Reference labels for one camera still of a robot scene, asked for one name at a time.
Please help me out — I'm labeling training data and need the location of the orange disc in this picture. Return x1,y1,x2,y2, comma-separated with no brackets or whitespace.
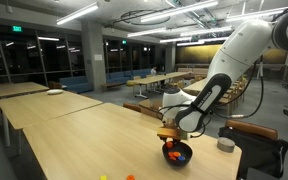
173,152,181,157
168,152,177,161
126,175,135,180
166,141,173,149

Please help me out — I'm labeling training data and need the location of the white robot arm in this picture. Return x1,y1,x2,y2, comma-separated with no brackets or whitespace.
160,8,288,132

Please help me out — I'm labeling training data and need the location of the black bowl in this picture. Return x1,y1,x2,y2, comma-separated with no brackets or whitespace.
162,141,193,167

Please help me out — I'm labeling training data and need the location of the blue disc in bowl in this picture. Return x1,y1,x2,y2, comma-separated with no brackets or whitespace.
177,156,185,161

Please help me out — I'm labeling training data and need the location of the blue sofa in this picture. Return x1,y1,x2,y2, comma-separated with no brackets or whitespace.
59,76,93,93

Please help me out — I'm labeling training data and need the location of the white plate on far table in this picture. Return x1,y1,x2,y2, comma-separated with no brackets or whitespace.
47,89,64,95

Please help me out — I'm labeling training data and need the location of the yellow block left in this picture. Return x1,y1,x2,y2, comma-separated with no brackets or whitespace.
100,175,107,180

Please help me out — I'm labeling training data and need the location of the grey round can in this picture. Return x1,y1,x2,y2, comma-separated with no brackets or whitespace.
217,137,235,153

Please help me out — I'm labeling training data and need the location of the brown chair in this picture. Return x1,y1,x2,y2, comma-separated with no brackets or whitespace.
225,120,278,140

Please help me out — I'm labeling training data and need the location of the black bag on chair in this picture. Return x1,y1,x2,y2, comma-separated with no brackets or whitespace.
218,127,288,179

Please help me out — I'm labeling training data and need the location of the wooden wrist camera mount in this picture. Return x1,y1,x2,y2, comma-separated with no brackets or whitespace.
157,127,188,140

